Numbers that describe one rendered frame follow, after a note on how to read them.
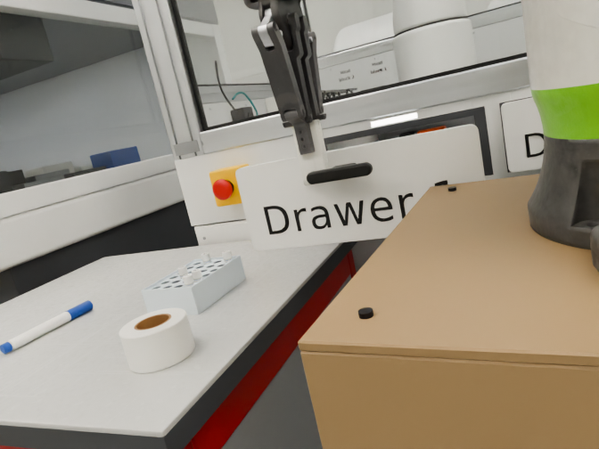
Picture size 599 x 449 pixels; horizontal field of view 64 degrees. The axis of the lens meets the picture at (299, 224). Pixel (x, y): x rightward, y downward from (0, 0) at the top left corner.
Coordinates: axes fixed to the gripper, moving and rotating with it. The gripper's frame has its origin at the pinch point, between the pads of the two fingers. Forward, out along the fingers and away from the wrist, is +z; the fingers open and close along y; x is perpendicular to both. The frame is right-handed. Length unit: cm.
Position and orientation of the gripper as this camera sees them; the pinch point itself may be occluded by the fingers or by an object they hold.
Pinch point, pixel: (311, 152)
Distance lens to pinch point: 55.4
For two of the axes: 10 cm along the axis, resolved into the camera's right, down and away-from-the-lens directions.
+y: -3.6, 2.7, -8.9
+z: 2.1, 9.5, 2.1
